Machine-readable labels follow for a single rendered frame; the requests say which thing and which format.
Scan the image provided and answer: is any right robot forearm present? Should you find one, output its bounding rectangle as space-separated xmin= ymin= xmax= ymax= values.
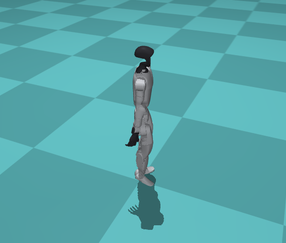
xmin=133 ymin=107 xmax=145 ymax=133

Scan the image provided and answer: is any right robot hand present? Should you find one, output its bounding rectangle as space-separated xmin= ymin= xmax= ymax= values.
xmin=125 ymin=127 xmax=139 ymax=147

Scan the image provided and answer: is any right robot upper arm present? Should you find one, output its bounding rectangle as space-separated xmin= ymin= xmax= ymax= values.
xmin=135 ymin=77 xmax=146 ymax=110

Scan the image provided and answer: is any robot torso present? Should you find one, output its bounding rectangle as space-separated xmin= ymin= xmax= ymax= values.
xmin=133 ymin=66 xmax=153 ymax=124

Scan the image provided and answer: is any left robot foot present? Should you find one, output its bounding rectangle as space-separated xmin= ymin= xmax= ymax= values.
xmin=135 ymin=167 xmax=154 ymax=175

